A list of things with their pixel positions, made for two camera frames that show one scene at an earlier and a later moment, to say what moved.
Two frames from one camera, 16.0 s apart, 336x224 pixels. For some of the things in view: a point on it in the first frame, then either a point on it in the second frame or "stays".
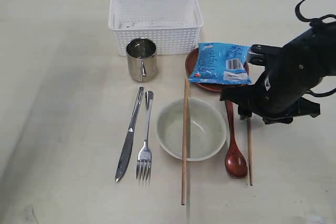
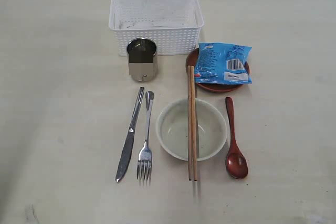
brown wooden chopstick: [250, 148] to [193, 123]
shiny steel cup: [142, 58] stays
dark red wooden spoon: [235, 161] stays
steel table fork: [144, 157] stays
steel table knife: [126, 148] stays
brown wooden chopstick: [185, 140] to [189, 119]
